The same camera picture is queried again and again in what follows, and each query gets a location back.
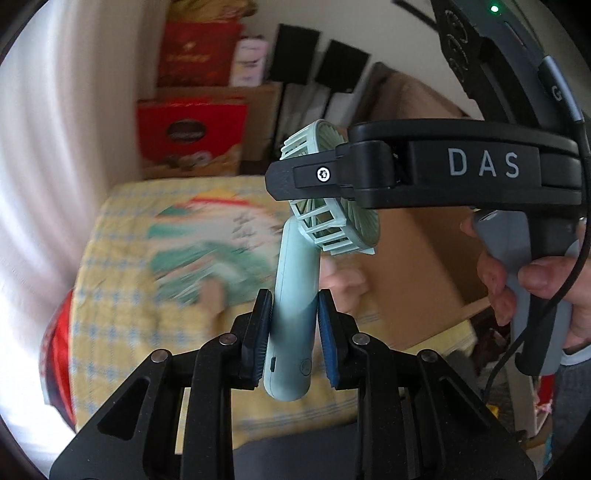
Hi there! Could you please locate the person's right hand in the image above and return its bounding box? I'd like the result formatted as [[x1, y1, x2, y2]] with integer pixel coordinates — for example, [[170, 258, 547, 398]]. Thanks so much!
[[461, 217, 591, 355]]

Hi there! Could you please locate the open painted paper fan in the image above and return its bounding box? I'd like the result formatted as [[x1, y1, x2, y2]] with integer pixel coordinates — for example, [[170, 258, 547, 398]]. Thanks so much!
[[148, 196, 287, 305]]

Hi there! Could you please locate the mint green handheld fan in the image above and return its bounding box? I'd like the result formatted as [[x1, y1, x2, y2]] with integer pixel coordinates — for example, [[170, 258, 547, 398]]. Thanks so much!
[[263, 119, 380, 401]]

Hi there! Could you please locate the framed ink painting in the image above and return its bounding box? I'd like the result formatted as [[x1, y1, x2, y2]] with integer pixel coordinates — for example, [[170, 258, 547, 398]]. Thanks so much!
[[392, 0, 437, 21]]

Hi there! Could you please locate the red gift box oval label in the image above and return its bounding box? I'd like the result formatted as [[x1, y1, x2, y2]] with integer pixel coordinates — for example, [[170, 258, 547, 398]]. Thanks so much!
[[136, 98, 247, 175]]

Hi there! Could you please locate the black speaker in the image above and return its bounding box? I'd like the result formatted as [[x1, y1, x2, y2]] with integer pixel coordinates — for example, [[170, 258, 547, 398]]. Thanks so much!
[[270, 24, 321, 85], [316, 40, 371, 93]]

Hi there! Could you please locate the white pink tissue pack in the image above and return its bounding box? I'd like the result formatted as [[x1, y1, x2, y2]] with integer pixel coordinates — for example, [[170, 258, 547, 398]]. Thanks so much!
[[231, 39, 269, 88]]

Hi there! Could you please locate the closed brown cardboard carton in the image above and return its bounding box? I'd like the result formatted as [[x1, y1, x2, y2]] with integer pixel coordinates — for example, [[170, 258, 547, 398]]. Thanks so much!
[[154, 82, 283, 162]]

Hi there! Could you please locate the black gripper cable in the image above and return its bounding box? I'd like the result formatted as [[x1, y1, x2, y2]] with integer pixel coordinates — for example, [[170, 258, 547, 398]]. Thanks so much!
[[480, 54, 591, 407]]

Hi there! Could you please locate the red gift box gold print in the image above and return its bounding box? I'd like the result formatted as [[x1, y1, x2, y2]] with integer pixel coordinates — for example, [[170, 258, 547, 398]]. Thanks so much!
[[157, 21, 243, 88]]

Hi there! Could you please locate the red plastic bag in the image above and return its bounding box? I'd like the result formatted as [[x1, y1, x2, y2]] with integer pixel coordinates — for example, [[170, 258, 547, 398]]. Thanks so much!
[[39, 288, 77, 432]]

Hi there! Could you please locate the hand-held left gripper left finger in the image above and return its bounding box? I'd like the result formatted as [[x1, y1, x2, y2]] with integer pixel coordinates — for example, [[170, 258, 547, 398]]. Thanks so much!
[[48, 288, 275, 480]]

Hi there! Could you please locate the yellow checkered tablecloth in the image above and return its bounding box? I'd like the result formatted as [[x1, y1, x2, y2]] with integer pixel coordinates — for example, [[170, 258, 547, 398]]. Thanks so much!
[[69, 178, 478, 439]]

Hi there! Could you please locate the pink handheld fan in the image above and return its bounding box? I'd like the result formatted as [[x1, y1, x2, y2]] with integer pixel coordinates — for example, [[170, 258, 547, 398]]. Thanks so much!
[[321, 261, 370, 319]]

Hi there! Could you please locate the large open cardboard box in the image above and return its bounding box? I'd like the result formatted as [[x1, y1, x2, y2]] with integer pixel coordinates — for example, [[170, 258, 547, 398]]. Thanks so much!
[[332, 205, 492, 354]]

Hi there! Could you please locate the white sheer curtain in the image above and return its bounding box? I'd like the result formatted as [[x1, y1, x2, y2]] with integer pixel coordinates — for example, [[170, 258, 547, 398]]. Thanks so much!
[[0, 0, 158, 430]]

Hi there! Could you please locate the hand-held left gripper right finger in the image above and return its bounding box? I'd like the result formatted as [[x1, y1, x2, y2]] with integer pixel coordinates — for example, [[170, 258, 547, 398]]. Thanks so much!
[[316, 290, 539, 480]]

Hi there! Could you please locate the yellow printed bag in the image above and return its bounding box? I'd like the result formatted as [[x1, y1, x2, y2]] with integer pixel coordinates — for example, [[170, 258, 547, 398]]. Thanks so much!
[[168, 0, 257, 24]]

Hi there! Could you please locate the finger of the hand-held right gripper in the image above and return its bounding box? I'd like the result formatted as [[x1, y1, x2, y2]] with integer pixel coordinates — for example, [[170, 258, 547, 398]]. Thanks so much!
[[265, 141, 398, 204]]

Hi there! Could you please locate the dark wooden sofa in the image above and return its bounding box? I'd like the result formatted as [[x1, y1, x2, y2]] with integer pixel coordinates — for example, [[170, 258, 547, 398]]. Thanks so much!
[[355, 62, 481, 123]]

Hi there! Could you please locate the short bamboo slat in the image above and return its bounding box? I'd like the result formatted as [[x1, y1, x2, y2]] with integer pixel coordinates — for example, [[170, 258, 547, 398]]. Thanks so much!
[[198, 278, 228, 318]]

